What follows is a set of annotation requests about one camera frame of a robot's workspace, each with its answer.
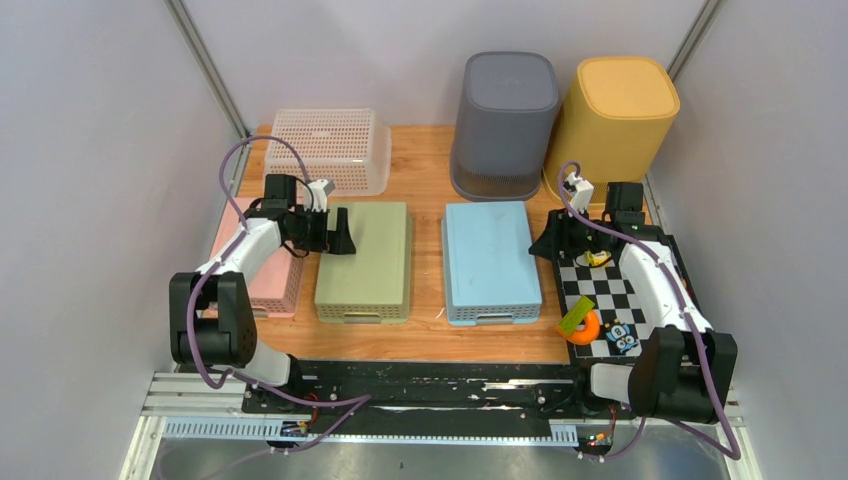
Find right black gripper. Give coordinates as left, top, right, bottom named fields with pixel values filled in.
left=529, top=204, right=613, bottom=262

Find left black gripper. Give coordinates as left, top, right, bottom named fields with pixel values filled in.
left=288, top=206, right=355, bottom=255

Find green perforated basket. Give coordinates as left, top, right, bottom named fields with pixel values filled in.
left=314, top=201, right=414, bottom=324

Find blue perforated basket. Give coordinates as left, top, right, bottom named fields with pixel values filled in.
left=441, top=201, right=543, bottom=327

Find pink perforated basket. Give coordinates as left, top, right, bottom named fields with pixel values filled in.
left=210, top=204, right=306, bottom=318

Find white perforated basket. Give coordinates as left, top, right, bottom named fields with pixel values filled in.
left=263, top=108, right=392, bottom=197

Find yellow slatted waste bin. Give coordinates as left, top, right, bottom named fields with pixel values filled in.
left=542, top=56, right=681, bottom=203

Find grey slatted waste bin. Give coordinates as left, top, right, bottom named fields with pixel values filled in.
left=449, top=51, right=560, bottom=202

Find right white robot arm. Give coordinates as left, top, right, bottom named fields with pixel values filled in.
left=529, top=173, right=738, bottom=424

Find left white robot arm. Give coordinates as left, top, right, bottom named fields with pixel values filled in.
left=169, top=174, right=356, bottom=413

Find yellow owl toy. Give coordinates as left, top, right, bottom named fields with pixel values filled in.
left=584, top=251, right=612, bottom=268

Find black white checkerboard mat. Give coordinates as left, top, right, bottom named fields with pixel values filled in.
left=552, top=254, right=657, bottom=364

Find green orange toy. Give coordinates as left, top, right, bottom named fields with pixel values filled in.
left=555, top=296, right=601, bottom=346

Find blue white small toy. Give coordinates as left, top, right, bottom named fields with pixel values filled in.
left=604, top=319, right=639, bottom=355

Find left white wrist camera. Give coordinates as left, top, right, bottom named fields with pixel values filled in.
left=306, top=178, right=335, bottom=212

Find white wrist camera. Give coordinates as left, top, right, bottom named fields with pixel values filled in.
left=563, top=173, right=594, bottom=214
left=306, top=178, right=335, bottom=212

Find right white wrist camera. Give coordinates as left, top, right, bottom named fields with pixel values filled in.
left=563, top=173, right=594, bottom=214

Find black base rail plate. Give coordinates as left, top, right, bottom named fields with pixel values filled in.
left=228, top=357, right=713, bottom=440

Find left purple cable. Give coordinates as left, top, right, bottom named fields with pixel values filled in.
left=153, top=135, right=372, bottom=475

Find purple cable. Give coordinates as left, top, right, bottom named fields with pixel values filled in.
left=153, top=135, right=372, bottom=475
left=556, top=161, right=743, bottom=463

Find aluminium frame rails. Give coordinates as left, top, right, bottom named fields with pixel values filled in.
left=119, top=370, right=763, bottom=480

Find right corner metal post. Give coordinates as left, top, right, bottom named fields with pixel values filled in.
left=667, top=0, right=725, bottom=82

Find corner metal post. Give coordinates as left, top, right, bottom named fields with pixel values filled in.
left=164, top=0, right=250, bottom=138
left=667, top=0, right=725, bottom=82

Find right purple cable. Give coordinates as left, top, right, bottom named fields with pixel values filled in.
left=556, top=161, right=743, bottom=463

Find left corner metal post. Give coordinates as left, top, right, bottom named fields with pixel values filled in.
left=164, top=0, right=250, bottom=138

